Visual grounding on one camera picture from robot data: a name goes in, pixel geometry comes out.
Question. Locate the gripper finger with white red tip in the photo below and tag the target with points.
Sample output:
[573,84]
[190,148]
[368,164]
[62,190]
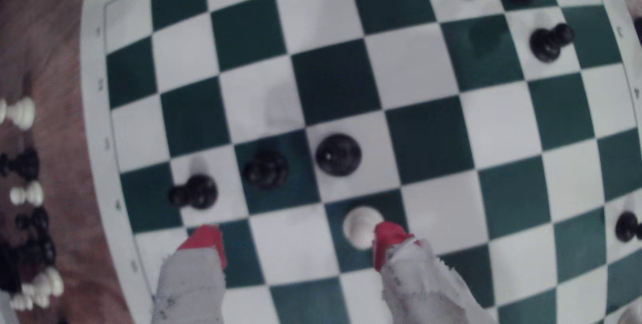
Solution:
[190,289]
[421,289]

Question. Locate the black chess pawn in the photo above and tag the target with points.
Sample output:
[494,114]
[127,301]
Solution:
[35,219]
[627,226]
[25,164]
[338,156]
[266,169]
[544,44]
[198,191]
[42,251]

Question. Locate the white chess pawn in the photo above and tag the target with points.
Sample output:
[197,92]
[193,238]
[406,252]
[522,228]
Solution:
[50,281]
[30,194]
[358,226]
[20,112]

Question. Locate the white chess piece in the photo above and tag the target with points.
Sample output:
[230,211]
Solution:
[25,301]

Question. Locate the black chess piece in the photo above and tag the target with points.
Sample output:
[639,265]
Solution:
[7,269]

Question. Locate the green and white chess mat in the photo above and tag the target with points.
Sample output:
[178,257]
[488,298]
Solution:
[426,63]

